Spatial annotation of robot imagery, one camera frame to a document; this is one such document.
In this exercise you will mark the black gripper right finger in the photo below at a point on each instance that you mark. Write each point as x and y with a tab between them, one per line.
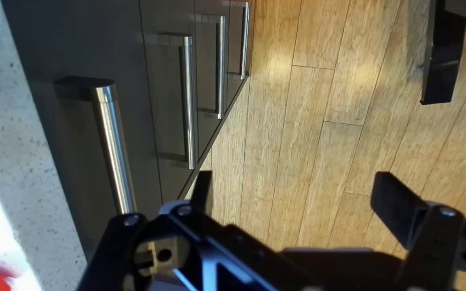
400	211

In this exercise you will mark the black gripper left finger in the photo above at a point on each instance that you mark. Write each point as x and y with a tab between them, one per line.
120	248

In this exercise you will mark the dark grey drawer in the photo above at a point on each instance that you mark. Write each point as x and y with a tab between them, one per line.
233	43
81	54
207	65
162	98

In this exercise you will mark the dark cart leg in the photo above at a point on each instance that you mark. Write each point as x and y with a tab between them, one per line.
440	59

